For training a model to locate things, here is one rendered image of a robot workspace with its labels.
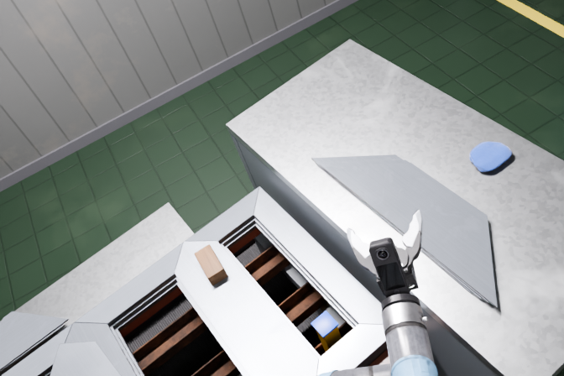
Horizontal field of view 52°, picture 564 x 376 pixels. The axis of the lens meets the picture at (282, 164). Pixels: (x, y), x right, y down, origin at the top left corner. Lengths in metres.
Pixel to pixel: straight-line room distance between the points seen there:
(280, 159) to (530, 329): 0.91
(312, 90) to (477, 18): 2.14
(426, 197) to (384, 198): 0.12
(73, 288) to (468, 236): 1.45
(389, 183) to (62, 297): 1.29
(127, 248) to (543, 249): 1.47
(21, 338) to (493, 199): 1.64
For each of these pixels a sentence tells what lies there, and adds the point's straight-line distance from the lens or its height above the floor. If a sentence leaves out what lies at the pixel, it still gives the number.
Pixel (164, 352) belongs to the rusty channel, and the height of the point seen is 0.72.
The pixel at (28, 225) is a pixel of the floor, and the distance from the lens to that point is 3.87.
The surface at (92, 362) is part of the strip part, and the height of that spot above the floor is 0.87.
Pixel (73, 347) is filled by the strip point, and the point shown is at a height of 0.87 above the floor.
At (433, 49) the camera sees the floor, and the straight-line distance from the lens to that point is 3.89.
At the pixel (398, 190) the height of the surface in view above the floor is 1.07.
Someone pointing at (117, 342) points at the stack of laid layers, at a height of 0.86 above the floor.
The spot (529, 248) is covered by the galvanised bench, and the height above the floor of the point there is 1.05.
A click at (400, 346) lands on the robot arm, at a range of 1.06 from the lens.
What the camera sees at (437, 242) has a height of 1.07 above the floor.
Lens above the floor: 2.44
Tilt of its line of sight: 47 degrees down
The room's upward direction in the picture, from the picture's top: 20 degrees counter-clockwise
